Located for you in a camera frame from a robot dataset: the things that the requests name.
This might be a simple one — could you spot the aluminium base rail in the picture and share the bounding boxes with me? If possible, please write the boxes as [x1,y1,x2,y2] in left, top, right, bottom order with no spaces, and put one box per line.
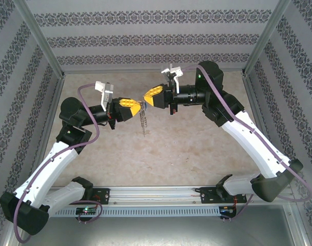
[108,186,202,205]

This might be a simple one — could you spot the aluminium back rail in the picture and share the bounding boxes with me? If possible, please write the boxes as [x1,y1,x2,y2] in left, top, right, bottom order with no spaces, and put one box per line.
[61,68,245,75]

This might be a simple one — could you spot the thin purple wire loop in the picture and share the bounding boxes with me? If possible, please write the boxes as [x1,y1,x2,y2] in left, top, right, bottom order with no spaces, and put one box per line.
[68,199,103,224]
[221,193,254,222]

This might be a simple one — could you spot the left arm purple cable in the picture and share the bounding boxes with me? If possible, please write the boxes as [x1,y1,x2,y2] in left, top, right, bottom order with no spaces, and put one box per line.
[13,84,101,243]

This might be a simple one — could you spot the aluminium frame post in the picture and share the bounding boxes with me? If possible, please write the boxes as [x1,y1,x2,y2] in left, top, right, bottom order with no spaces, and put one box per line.
[12,0,66,77]
[242,0,293,76]

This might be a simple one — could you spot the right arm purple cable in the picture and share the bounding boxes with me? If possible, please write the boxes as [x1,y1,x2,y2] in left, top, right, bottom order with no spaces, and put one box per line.
[182,64,312,203]

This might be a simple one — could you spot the aluminium side rail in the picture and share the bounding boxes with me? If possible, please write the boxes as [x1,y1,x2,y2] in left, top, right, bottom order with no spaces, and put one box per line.
[242,73,300,165]

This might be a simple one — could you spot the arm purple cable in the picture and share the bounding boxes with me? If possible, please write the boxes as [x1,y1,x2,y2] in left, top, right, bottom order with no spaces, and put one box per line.
[182,64,312,203]
[13,84,101,243]

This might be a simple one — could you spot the grey metal sheet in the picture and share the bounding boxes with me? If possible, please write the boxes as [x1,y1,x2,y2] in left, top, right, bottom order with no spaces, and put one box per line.
[7,203,307,246]

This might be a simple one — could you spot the grey slotted cable duct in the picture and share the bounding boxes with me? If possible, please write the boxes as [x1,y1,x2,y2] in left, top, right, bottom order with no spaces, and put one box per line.
[53,206,222,218]

